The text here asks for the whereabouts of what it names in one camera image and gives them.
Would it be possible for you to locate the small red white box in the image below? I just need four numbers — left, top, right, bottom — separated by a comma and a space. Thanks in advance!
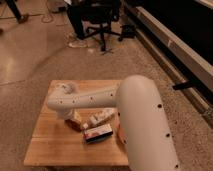
83, 124, 113, 144

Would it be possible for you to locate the white sneaker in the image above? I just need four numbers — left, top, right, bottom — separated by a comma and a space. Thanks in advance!
68, 39, 87, 48

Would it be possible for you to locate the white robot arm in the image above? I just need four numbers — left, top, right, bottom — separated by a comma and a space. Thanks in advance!
47, 75, 181, 171

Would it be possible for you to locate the black office chair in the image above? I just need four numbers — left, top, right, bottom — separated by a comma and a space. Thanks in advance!
85, 0, 122, 51

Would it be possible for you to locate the orange ceramic bowl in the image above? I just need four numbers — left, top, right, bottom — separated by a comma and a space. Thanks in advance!
117, 123, 126, 145

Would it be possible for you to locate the wooden folding table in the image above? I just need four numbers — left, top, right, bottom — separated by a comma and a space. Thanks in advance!
24, 80, 128, 168

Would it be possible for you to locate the black box on floor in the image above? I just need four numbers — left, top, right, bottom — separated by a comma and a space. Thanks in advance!
121, 25, 135, 38

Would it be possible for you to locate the white plastic bottle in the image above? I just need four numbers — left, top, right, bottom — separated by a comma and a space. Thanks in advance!
82, 108, 115, 130

